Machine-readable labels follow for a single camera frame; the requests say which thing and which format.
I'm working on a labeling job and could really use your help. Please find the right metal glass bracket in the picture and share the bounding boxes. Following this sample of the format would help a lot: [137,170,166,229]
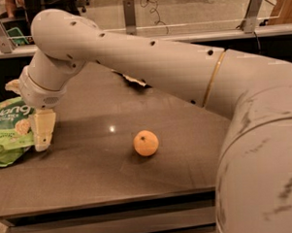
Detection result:
[240,0,263,33]

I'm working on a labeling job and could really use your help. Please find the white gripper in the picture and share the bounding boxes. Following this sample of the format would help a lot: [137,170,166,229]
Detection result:
[5,66,66,151]

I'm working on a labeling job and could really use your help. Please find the middle metal glass bracket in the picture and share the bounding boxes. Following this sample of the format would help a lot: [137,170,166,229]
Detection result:
[122,0,137,36]

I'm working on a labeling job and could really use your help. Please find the brown yellow candy bag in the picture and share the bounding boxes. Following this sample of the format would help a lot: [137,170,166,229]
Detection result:
[112,70,149,87]

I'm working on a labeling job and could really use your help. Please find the black office chair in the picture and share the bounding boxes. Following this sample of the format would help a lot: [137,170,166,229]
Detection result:
[24,0,81,21]

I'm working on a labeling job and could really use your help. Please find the green rice chip bag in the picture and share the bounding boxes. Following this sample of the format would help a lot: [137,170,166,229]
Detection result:
[0,97,34,168]

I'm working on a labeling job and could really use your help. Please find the black hanging cable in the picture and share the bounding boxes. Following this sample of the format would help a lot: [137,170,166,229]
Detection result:
[252,31,263,55]

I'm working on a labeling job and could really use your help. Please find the green basket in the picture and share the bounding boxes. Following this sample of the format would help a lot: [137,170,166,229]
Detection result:
[8,27,29,47]

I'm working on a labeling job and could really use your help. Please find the glass barrier panel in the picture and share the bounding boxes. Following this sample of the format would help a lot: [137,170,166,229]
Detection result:
[0,0,292,50]

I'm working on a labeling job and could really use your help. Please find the orange mandarin fruit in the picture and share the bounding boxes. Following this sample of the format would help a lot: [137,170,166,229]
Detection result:
[133,130,159,156]

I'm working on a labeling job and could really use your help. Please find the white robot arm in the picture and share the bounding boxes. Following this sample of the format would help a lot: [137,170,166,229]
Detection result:
[18,9,292,233]

